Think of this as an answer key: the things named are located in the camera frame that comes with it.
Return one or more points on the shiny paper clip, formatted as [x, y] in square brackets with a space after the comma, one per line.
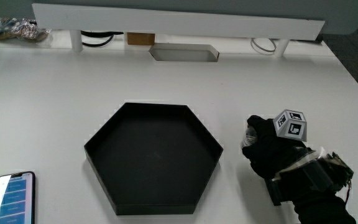
[249, 136]

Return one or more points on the black hexagonal tray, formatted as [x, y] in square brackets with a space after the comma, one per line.
[154, 155]

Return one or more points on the white shelf leg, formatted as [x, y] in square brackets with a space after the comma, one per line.
[76, 40]
[281, 47]

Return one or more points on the white desk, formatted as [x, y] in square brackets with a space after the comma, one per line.
[57, 93]

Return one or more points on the brown cardboard box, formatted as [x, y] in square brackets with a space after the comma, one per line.
[140, 39]

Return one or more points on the white shelf board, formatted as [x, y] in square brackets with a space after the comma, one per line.
[166, 21]

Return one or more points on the person's right hand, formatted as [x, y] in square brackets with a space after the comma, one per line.
[267, 149]

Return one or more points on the black smartphone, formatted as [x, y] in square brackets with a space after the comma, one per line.
[13, 199]

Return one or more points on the grey partition panel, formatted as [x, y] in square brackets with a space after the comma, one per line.
[337, 12]

